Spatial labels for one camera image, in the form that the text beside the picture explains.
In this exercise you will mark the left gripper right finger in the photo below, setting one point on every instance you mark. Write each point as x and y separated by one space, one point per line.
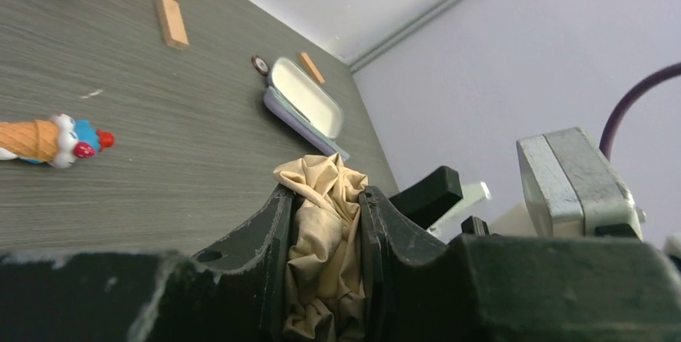
506 288

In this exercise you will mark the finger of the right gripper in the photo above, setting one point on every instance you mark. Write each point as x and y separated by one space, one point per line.
425 202

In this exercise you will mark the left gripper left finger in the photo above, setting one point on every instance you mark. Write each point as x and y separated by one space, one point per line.
231 290

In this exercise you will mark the white stand holder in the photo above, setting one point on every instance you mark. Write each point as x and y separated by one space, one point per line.
447 227

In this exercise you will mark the white glasses case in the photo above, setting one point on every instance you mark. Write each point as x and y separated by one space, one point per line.
295 98

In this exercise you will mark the beige folding umbrella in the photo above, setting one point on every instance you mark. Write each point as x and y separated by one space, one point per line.
324 290

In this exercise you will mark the small wooden block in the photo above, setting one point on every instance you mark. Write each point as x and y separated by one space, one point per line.
172 24
311 69

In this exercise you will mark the small round poker chip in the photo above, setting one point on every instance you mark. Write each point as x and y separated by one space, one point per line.
260 65

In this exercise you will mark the small ice cream toy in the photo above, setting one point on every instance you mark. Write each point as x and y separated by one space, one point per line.
59 141

